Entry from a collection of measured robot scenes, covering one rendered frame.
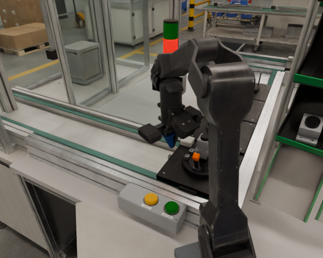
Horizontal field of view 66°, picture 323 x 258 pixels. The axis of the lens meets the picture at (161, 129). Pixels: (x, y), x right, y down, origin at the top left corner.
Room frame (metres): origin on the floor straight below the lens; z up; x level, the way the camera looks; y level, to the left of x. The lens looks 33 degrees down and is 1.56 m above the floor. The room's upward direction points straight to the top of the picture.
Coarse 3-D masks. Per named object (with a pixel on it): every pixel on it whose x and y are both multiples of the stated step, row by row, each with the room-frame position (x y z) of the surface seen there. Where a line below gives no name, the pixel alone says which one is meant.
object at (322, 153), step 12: (300, 84) 0.60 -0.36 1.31; (300, 96) 0.63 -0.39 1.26; (312, 96) 0.62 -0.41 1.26; (300, 108) 0.59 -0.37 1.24; (312, 108) 0.58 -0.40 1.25; (288, 120) 0.56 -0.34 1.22; (300, 120) 0.56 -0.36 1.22; (288, 132) 0.53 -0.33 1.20; (288, 144) 0.50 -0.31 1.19; (300, 144) 0.47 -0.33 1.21
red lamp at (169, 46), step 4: (164, 40) 0.85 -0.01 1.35; (168, 40) 0.84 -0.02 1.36; (172, 40) 0.84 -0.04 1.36; (176, 40) 0.85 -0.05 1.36; (164, 44) 0.85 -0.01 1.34; (168, 44) 0.84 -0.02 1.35; (172, 44) 0.84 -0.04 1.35; (176, 44) 0.85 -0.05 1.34; (164, 48) 0.85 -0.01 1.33; (168, 48) 0.84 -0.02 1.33; (172, 48) 0.84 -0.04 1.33; (176, 48) 0.85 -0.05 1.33; (164, 52) 0.85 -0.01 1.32; (168, 52) 0.84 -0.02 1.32; (172, 52) 0.84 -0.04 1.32
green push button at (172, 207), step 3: (171, 201) 0.51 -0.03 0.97; (168, 204) 0.49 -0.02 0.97; (171, 204) 0.49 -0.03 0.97; (174, 204) 0.49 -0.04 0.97; (177, 204) 0.50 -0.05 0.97; (165, 207) 0.48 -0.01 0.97; (168, 207) 0.48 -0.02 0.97; (171, 207) 0.48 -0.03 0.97; (174, 207) 0.48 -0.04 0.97; (177, 207) 0.48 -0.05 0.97; (168, 210) 0.47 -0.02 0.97; (171, 210) 0.47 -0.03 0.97; (174, 210) 0.47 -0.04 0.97; (177, 210) 0.48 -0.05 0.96; (171, 213) 0.47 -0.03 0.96
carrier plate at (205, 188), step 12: (180, 144) 0.79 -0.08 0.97; (192, 144) 0.79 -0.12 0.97; (180, 156) 0.72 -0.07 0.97; (240, 156) 0.72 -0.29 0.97; (168, 168) 0.65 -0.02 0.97; (180, 168) 0.65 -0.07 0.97; (168, 180) 0.60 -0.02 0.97; (180, 180) 0.60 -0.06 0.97; (192, 180) 0.60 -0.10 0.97; (204, 180) 0.60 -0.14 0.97; (204, 192) 0.54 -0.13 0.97
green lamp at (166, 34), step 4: (164, 24) 0.85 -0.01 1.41; (168, 24) 0.84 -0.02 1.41; (172, 24) 0.84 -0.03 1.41; (176, 24) 0.85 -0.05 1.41; (164, 28) 0.85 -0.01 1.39; (168, 28) 0.84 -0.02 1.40; (172, 28) 0.84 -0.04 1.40; (176, 28) 0.85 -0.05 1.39; (164, 32) 0.85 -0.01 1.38; (168, 32) 0.84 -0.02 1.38; (172, 32) 0.84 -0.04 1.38; (176, 32) 0.85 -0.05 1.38; (164, 36) 0.85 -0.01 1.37; (168, 36) 0.84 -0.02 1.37; (172, 36) 0.84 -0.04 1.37; (176, 36) 0.85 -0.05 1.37
